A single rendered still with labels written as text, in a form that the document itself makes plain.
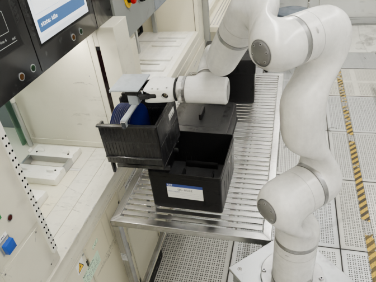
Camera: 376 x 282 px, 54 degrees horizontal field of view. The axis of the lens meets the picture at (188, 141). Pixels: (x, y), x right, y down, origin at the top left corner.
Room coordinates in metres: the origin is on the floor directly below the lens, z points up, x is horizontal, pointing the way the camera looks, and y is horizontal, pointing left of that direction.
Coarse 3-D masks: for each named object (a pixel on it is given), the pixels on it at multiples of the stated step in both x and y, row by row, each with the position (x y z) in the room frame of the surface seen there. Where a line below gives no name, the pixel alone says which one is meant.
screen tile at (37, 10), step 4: (32, 0) 1.00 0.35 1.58; (36, 0) 1.01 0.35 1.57; (40, 0) 1.03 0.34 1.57; (44, 0) 1.05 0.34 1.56; (48, 0) 1.06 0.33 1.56; (52, 0) 1.08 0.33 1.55; (56, 0) 1.10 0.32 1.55; (32, 4) 0.99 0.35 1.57; (36, 4) 1.01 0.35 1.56; (40, 4) 1.02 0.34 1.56; (44, 4) 1.04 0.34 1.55; (48, 4) 1.06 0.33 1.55; (52, 4) 1.07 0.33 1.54; (36, 8) 1.00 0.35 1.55; (40, 8) 1.02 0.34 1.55; (44, 8) 1.04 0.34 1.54; (36, 12) 1.00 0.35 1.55
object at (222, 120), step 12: (180, 108) 1.61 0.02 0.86; (192, 108) 1.60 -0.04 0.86; (204, 108) 1.55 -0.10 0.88; (216, 108) 1.57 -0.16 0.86; (228, 108) 1.56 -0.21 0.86; (180, 120) 1.50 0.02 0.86; (192, 120) 1.48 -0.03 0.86; (204, 120) 1.47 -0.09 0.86; (216, 120) 1.46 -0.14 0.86; (228, 120) 1.45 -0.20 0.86; (204, 132) 1.38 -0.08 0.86; (216, 132) 1.37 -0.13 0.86; (228, 132) 1.38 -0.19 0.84
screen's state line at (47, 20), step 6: (72, 0) 1.17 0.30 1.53; (78, 0) 1.21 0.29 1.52; (60, 6) 1.11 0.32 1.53; (66, 6) 1.14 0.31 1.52; (72, 6) 1.17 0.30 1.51; (78, 6) 1.20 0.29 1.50; (54, 12) 1.07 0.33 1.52; (60, 12) 1.10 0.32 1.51; (66, 12) 1.13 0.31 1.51; (42, 18) 1.01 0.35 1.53; (48, 18) 1.04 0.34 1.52; (54, 18) 1.06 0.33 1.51; (60, 18) 1.09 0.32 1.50; (42, 24) 1.01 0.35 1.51; (48, 24) 1.03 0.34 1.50; (42, 30) 1.00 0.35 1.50
